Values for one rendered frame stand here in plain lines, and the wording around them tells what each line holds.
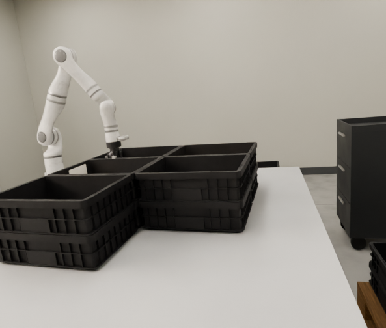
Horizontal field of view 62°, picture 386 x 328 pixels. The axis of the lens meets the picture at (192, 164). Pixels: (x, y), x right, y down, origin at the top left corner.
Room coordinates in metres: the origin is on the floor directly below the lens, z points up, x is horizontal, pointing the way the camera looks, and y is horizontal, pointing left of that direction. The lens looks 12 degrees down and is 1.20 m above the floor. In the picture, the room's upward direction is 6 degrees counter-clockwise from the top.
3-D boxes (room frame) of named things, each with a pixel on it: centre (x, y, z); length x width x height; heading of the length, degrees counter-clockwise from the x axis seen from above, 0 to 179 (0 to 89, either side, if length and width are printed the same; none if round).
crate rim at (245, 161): (1.23, -0.01, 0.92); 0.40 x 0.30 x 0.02; 72
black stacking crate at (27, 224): (1.07, 0.46, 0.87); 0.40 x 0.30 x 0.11; 72
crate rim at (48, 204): (1.07, 0.46, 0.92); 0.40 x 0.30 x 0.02; 72
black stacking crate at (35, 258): (1.07, 0.46, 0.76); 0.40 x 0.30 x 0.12; 72
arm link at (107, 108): (1.63, 0.40, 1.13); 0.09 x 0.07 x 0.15; 179
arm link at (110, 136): (1.64, 0.38, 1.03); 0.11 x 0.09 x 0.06; 79
